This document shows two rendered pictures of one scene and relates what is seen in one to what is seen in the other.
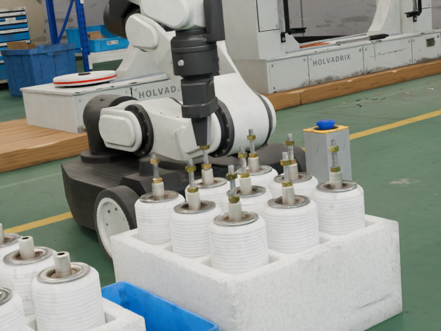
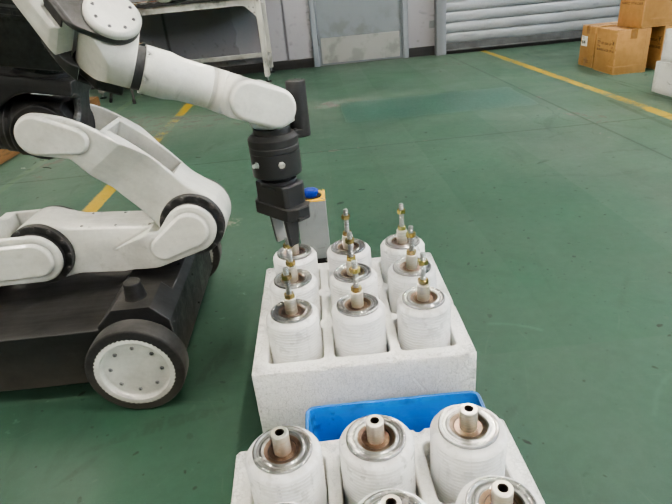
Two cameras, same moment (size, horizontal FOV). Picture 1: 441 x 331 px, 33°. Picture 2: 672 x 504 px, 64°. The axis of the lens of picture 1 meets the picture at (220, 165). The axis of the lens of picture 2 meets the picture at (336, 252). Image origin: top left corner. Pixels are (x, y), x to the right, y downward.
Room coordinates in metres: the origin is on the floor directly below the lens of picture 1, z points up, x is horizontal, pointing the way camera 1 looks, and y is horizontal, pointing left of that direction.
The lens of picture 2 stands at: (0.83, 0.73, 0.76)
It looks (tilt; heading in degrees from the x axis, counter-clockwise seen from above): 27 degrees down; 306
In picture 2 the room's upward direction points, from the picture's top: 6 degrees counter-clockwise
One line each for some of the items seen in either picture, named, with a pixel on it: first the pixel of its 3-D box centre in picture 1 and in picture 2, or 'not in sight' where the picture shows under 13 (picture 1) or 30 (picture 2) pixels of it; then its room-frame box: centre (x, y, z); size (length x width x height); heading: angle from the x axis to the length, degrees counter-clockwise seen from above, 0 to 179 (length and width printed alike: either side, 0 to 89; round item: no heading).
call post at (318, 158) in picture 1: (330, 199); (316, 254); (1.58, -0.23, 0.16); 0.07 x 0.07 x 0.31; 36
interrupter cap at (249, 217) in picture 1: (235, 219); (423, 298); (1.18, -0.02, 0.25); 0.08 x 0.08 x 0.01
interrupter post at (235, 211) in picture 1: (235, 211); (423, 291); (1.18, -0.02, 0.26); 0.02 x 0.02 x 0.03
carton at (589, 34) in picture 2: not in sight; (605, 44); (1.55, -4.17, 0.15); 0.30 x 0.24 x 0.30; 35
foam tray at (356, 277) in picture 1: (253, 273); (358, 339); (1.35, -0.04, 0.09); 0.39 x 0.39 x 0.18; 36
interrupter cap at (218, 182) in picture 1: (208, 183); (292, 279); (1.44, 0.03, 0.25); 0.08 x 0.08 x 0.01
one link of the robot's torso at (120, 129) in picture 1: (146, 124); (32, 244); (2.09, 0.20, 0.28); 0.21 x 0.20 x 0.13; 37
